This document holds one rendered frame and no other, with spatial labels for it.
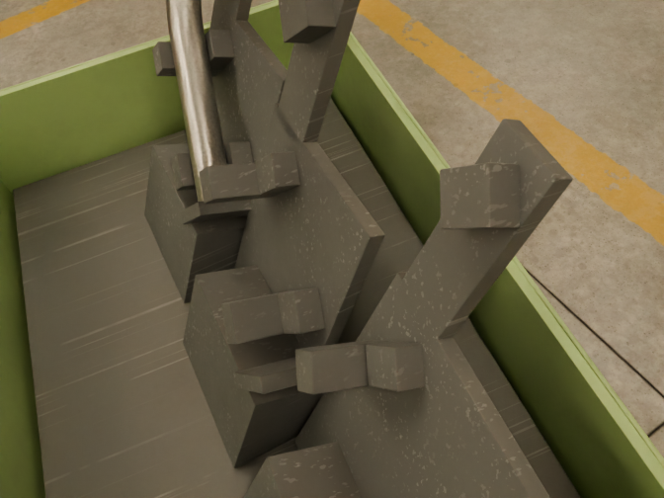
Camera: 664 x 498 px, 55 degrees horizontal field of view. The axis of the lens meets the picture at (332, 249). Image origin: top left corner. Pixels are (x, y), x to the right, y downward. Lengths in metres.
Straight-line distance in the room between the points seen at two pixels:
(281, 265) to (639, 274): 1.29
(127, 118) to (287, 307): 0.38
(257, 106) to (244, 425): 0.26
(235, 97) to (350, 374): 0.31
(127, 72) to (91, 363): 0.31
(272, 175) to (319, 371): 0.16
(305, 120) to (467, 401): 0.22
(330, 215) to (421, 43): 1.88
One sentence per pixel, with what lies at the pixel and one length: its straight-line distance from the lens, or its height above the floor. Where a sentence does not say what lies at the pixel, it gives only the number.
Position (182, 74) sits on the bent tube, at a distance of 0.58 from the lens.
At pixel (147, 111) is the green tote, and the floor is 0.88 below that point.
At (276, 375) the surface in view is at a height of 0.96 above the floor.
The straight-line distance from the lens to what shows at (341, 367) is 0.38.
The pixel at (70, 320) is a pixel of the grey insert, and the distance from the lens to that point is 0.67.
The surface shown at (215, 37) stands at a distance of 0.60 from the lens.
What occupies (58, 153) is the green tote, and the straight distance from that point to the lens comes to 0.80.
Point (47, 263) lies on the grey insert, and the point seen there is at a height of 0.85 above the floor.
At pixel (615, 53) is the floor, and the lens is 2.30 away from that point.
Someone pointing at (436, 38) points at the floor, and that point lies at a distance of 2.32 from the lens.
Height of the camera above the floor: 1.35
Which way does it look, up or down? 53 degrees down
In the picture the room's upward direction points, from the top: 11 degrees counter-clockwise
